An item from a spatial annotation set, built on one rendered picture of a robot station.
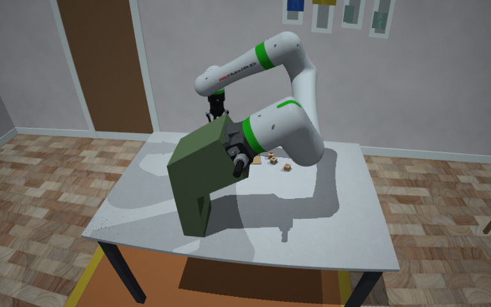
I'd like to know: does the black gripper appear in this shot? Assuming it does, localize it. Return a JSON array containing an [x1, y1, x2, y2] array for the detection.
[[206, 102, 229, 122]]

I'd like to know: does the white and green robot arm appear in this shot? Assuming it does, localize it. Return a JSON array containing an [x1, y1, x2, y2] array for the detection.
[[194, 31, 325, 178]]

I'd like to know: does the tan flat mat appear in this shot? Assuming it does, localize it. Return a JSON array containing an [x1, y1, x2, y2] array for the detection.
[[251, 153, 261, 164]]

